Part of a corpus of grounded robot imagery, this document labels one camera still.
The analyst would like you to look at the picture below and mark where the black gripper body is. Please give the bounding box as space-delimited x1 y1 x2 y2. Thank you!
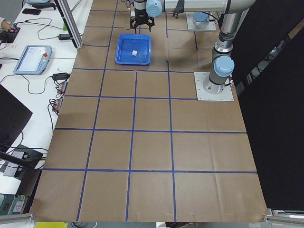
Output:
130 15 155 29

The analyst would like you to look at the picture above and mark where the white block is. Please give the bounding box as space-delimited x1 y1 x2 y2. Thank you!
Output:
132 50 138 57

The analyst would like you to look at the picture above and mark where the blue plastic tray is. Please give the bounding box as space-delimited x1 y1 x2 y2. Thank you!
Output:
115 34 152 66

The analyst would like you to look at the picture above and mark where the person hand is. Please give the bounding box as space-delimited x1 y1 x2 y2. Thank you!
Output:
0 17 11 30

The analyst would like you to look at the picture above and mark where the black power adapter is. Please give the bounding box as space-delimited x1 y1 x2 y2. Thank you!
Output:
58 34 70 40

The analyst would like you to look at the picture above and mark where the black smartphone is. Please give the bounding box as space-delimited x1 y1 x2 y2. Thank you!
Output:
22 8 41 15

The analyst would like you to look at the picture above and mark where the teach pendant tablet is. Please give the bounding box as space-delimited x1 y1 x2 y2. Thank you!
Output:
13 45 52 75

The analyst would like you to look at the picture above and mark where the black monitor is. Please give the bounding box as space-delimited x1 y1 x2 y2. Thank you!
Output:
0 85 32 152

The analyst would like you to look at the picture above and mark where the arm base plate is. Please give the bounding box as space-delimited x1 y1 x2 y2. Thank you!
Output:
194 72 234 102
186 12 217 32

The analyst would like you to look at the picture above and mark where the aluminium frame post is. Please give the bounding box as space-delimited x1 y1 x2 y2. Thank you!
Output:
54 0 83 49

